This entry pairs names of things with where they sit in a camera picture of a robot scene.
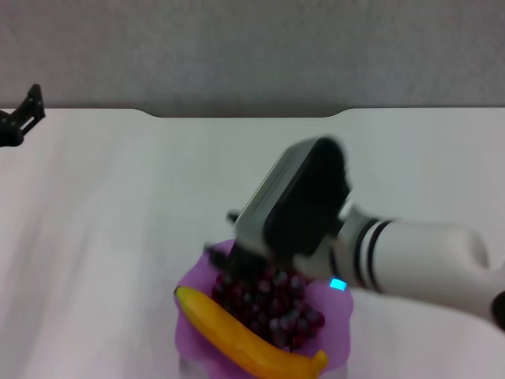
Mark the dark red grape bunch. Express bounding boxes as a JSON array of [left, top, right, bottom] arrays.
[[211, 268, 326, 355]]

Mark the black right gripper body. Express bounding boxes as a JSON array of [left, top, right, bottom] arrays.
[[224, 240, 305, 285]]

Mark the yellow banana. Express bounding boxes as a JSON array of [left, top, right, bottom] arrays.
[[173, 286, 329, 377]]

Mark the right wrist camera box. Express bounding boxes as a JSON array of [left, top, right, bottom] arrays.
[[234, 136, 353, 261]]

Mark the purple wavy plastic bowl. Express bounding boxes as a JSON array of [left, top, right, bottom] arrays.
[[174, 238, 355, 379]]

